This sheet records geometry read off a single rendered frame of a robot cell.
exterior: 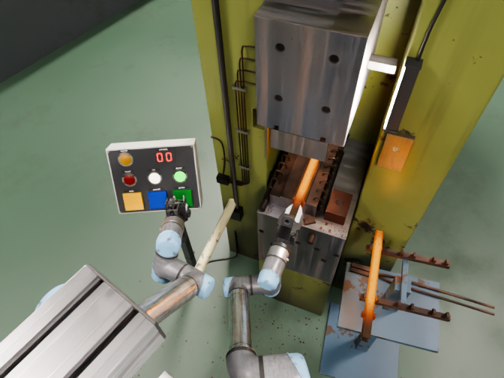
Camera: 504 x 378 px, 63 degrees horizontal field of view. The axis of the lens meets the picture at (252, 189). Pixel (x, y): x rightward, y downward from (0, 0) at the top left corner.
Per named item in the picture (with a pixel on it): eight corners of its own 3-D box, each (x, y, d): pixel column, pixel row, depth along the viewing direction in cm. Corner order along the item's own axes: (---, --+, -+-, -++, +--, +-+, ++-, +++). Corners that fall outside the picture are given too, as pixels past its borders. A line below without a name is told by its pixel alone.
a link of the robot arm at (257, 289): (251, 281, 163) (250, 269, 154) (279, 278, 164) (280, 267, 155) (253, 300, 159) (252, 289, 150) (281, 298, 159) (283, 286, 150)
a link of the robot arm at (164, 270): (172, 293, 133) (178, 265, 129) (145, 277, 136) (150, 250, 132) (185, 282, 140) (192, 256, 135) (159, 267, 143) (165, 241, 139)
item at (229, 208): (201, 280, 189) (199, 275, 184) (191, 277, 190) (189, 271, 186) (238, 205, 212) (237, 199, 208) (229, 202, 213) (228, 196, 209)
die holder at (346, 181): (331, 284, 199) (346, 239, 163) (258, 259, 208) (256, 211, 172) (357, 195, 229) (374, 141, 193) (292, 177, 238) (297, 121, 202)
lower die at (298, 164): (314, 217, 169) (316, 205, 162) (269, 202, 174) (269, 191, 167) (340, 145, 192) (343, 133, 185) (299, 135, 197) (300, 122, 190)
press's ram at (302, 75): (369, 154, 130) (403, 44, 97) (256, 124, 139) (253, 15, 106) (393, 73, 152) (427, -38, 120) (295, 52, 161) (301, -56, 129)
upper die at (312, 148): (325, 162, 141) (328, 143, 133) (270, 147, 145) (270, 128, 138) (353, 85, 163) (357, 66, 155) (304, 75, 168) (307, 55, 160)
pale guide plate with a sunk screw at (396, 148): (400, 172, 148) (415, 140, 134) (376, 166, 150) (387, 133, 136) (401, 168, 149) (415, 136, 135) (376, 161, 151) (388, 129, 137)
